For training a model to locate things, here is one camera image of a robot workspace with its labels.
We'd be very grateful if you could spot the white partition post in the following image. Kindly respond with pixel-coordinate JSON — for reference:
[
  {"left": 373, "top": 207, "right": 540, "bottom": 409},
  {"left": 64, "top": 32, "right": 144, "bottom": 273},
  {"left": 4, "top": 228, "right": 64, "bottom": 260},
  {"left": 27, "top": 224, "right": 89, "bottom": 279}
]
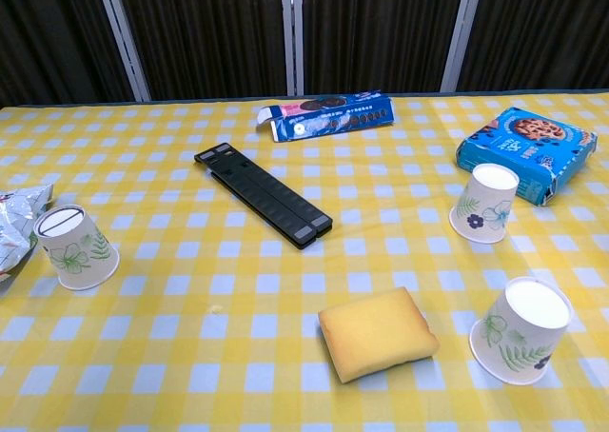
[
  {"left": 440, "top": 0, "right": 486, "bottom": 93},
  {"left": 281, "top": 0, "right": 305, "bottom": 96},
  {"left": 93, "top": 0, "right": 152, "bottom": 103}
]

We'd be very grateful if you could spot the blue chocolate chip cookie box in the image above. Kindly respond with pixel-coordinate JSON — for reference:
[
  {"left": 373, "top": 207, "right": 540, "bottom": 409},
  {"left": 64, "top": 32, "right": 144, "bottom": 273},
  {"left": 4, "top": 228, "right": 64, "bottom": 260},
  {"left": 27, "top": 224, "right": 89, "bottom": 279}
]
[{"left": 455, "top": 106, "right": 599, "bottom": 207}]

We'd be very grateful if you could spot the paper cup with lined base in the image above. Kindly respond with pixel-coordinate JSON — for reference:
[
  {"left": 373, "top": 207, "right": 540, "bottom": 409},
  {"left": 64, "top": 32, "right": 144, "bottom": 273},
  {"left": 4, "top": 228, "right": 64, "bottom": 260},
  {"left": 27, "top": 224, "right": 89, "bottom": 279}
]
[{"left": 30, "top": 204, "right": 121, "bottom": 291}]

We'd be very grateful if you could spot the paper cup with fern print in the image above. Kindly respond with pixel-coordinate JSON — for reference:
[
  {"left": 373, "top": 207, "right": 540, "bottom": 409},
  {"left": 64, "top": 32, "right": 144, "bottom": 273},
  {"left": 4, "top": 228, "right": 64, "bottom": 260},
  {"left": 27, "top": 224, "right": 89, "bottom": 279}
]
[{"left": 469, "top": 275, "right": 573, "bottom": 385}]

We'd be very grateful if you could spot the dark corrugated partition panel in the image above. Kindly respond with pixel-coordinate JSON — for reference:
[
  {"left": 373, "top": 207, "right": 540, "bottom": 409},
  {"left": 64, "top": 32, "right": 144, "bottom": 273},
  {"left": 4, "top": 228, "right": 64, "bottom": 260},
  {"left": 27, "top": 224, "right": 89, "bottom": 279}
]
[
  {"left": 457, "top": 0, "right": 609, "bottom": 93},
  {"left": 302, "top": 0, "right": 465, "bottom": 95},
  {"left": 0, "top": 0, "right": 134, "bottom": 108},
  {"left": 113, "top": 0, "right": 289, "bottom": 103}
]

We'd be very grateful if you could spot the silver snack bag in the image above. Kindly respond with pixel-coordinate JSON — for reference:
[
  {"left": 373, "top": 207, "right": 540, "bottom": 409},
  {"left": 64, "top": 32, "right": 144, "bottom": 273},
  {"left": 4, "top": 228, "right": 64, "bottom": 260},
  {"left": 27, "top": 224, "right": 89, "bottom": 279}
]
[{"left": 0, "top": 183, "right": 54, "bottom": 295}]

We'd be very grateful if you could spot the paper cup with blue flower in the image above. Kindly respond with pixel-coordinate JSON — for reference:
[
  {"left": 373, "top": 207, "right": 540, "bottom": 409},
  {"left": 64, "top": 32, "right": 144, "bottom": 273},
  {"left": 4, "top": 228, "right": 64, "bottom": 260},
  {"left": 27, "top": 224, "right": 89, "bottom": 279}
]
[{"left": 448, "top": 162, "right": 521, "bottom": 245}]

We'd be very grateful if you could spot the yellow checkered tablecloth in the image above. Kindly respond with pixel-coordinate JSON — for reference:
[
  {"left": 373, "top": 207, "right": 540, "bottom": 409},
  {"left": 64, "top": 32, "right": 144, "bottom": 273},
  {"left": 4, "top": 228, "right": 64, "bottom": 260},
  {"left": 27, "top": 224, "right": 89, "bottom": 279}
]
[{"left": 0, "top": 88, "right": 609, "bottom": 432}]

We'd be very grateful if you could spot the open blue sandwich cookie box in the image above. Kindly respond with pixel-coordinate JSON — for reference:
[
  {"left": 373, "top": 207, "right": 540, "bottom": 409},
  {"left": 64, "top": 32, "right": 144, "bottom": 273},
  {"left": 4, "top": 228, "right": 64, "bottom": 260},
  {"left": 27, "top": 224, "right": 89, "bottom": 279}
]
[{"left": 256, "top": 88, "right": 396, "bottom": 143}]

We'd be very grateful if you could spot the black plastic tray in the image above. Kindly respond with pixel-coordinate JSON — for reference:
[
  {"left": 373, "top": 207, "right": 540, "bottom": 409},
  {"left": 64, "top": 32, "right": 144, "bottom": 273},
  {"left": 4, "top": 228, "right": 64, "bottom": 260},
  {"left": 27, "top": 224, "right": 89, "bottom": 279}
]
[{"left": 193, "top": 142, "right": 334, "bottom": 251}]

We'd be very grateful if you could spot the yellow sponge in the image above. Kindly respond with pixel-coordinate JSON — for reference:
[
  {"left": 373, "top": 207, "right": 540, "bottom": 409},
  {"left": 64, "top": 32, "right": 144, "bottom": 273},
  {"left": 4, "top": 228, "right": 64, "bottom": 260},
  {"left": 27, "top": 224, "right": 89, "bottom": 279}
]
[{"left": 317, "top": 285, "right": 441, "bottom": 384}]

